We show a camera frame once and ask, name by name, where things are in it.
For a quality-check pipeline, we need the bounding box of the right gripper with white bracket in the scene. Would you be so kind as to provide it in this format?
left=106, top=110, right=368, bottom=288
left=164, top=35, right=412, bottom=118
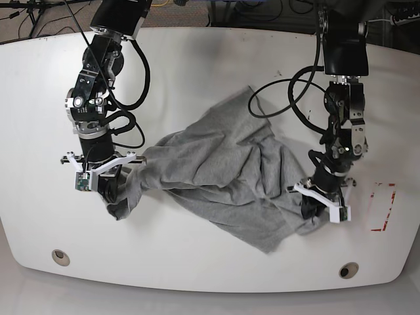
left=60, top=135, right=146, bottom=203

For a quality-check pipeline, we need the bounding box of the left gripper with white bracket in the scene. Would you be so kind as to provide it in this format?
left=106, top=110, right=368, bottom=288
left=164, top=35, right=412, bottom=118
left=287, top=167, right=357, bottom=222

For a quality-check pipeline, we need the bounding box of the grey T-shirt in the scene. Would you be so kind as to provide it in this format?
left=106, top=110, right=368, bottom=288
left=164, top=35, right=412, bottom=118
left=106, top=88, right=328, bottom=253

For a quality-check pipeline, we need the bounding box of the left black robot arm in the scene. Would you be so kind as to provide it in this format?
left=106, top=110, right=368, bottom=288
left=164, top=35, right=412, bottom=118
left=287, top=6, right=369, bottom=223

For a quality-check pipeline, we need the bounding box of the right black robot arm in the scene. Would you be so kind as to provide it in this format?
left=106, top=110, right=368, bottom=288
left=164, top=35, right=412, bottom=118
left=61, top=1, right=152, bottom=203

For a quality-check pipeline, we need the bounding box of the red tape rectangle marking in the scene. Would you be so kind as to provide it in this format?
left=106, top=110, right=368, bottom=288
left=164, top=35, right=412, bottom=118
left=367, top=182, right=396, bottom=232

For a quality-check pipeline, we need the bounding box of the black tripod stand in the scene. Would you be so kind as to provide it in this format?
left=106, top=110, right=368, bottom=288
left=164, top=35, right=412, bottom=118
left=1, top=1, right=92, bottom=40

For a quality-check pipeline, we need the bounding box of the white power strip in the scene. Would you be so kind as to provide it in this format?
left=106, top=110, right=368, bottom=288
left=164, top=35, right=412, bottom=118
left=391, top=6, right=419, bottom=26

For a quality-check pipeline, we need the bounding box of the right table cable grommet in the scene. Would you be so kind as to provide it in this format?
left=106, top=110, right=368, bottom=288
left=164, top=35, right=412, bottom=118
left=339, top=262, right=359, bottom=280

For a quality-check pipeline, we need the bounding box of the table cable grommet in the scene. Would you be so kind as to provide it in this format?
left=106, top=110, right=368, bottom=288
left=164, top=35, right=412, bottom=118
left=339, top=262, right=359, bottom=280
left=52, top=249, right=70, bottom=266

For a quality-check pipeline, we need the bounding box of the left table cable grommet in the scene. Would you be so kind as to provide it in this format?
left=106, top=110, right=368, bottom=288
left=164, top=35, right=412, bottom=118
left=52, top=249, right=70, bottom=266

